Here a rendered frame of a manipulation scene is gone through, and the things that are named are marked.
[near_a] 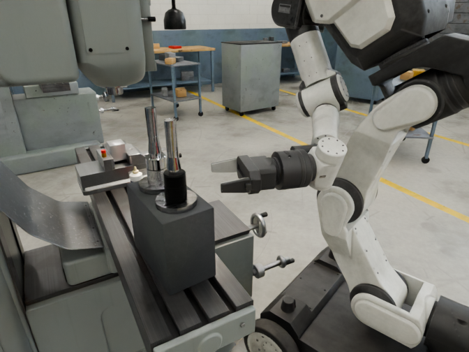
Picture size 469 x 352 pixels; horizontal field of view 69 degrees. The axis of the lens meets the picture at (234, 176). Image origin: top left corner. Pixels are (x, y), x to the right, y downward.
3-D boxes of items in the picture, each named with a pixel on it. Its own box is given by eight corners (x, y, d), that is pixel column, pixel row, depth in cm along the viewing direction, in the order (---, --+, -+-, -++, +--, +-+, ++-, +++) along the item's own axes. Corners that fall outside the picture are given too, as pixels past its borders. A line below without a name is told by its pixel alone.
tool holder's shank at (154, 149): (151, 159, 77) (146, 110, 72) (146, 155, 79) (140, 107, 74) (165, 156, 79) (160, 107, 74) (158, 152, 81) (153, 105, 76)
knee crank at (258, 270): (289, 258, 157) (289, 247, 155) (297, 265, 152) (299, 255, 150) (248, 274, 147) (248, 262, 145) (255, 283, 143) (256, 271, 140)
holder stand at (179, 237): (176, 231, 98) (170, 167, 89) (216, 275, 81) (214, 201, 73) (135, 246, 92) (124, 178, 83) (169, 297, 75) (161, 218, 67)
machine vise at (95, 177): (165, 161, 144) (163, 136, 140) (179, 174, 133) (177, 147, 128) (77, 179, 128) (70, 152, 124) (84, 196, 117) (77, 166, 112)
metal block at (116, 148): (123, 154, 129) (120, 138, 127) (127, 158, 124) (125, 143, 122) (108, 156, 127) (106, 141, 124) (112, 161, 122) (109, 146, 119)
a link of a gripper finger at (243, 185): (220, 179, 70) (249, 177, 71) (220, 193, 71) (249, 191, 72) (221, 183, 68) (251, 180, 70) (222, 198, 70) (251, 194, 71)
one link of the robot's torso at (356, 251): (417, 299, 113) (375, 163, 107) (398, 339, 100) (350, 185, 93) (370, 294, 124) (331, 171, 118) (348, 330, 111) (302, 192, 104)
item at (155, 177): (153, 187, 79) (150, 165, 76) (144, 180, 82) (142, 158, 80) (171, 181, 81) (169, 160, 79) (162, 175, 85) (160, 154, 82)
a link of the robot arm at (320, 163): (294, 196, 79) (339, 191, 82) (306, 163, 71) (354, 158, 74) (279, 162, 86) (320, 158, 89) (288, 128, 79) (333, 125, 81)
